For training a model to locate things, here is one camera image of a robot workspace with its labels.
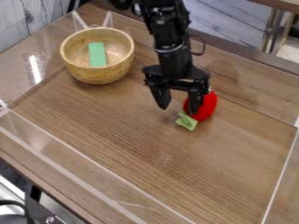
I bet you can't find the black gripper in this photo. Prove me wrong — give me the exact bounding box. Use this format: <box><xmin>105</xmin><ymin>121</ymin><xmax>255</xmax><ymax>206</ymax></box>
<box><xmin>143</xmin><ymin>65</ymin><xmax>211</xmax><ymax>115</ymax></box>

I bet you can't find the red plush strawberry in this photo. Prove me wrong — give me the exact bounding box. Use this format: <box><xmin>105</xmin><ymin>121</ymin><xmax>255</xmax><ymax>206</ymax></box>
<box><xmin>175</xmin><ymin>91</ymin><xmax>217</xmax><ymax>131</ymax></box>

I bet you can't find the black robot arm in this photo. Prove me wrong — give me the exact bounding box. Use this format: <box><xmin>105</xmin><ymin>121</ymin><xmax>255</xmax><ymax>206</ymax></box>
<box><xmin>135</xmin><ymin>0</ymin><xmax>211</xmax><ymax>114</ymax></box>

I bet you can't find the wooden bowl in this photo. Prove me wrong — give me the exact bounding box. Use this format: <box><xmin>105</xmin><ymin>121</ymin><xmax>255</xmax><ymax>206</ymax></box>
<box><xmin>60</xmin><ymin>27</ymin><xmax>136</xmax><ymax>85</ymax></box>

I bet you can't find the green rectangular block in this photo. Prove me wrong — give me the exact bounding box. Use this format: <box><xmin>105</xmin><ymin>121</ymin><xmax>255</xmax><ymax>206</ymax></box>
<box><xmin>88</xmin><ymin>42</ymin><xmax>108</xmax><ymax>67</ymax></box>

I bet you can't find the metal table leg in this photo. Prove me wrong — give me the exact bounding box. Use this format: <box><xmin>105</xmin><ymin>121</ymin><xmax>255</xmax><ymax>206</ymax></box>
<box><xmin>263</xmin><ymin>9</ymin><xmax>295</xmax><ymax>55</ymax></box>

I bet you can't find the clear acrylic tray wall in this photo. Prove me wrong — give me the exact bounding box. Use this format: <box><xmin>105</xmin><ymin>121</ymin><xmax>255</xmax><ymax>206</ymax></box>
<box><xmin>0</xmin><ymin>4</ymin><xmax>299</xmax><ymax>224</ymax></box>

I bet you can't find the black table bracket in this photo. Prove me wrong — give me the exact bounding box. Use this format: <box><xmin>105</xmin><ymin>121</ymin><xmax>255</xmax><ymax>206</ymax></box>
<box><xmin>24</xmin><ymin>185</ymin><xmax>65</xmax><ymax>224</ymax></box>

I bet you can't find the black cable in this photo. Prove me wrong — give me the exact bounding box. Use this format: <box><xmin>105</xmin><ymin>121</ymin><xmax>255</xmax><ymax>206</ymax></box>
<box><xmin>0</xmin><ymin>199</ymin><xmax>33</xmax><ymax>224</ymax></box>

